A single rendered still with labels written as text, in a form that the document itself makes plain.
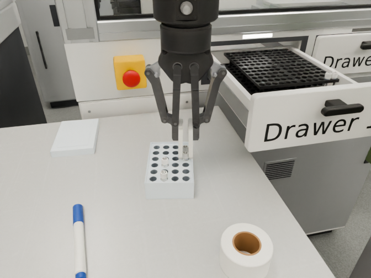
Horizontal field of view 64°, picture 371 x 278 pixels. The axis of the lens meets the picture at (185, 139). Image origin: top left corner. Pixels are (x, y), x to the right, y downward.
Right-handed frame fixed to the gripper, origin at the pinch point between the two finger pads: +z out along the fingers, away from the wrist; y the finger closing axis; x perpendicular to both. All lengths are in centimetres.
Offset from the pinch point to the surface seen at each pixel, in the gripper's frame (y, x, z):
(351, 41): 46, 36, -7
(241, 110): 11.1, 6.8, -2.2
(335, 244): 68, 40, 84
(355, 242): 78, 41, 84
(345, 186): 64, 42, 50
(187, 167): 0.4, -2.9, 4.4
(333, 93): 25.3, 1.3, -8.3
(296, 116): 19.2, 0.0, -4.5
